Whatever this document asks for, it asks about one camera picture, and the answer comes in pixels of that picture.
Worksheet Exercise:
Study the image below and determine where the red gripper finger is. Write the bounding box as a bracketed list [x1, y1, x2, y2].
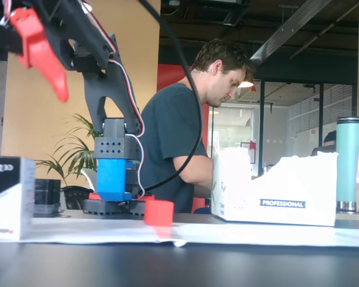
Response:
[9, 7, 69, 103]

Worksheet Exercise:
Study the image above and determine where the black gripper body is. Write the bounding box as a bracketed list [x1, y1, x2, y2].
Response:
[0, 0, 59, 57]

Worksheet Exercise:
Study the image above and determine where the green potted palm plant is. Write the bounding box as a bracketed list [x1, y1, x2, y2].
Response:
[35, 112, 98, 188]

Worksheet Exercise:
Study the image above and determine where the man in dark t-shirt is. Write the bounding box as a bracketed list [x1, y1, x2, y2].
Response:
[137, 38, 255, 213]

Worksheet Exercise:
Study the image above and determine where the red cube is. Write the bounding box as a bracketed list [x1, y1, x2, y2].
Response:
[143, 199, 175, 227]

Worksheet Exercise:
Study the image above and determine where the grey steel ceiling beam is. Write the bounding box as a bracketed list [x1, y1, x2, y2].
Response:
[250, 0, 336, 65]

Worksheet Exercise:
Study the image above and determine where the white paper sheet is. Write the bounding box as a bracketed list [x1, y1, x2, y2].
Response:
[0, 216, 359, 248]

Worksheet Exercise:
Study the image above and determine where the white open cardboard box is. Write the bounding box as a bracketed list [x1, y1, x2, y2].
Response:
[211, 146, 339, 227]

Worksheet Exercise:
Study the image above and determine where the dark-haired person head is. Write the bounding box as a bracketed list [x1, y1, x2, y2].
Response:
[323, 130, 337, 147]

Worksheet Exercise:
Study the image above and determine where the teal steel tumbler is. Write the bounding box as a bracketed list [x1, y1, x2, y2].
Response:
[336, 116, 359, 212]

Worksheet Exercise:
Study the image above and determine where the red white black servo wire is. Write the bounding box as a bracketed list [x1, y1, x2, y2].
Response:
[77, 0, 146, 200]

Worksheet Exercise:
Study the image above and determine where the thick black cable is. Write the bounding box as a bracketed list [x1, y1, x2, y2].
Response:
[137, 0, 203, 192]

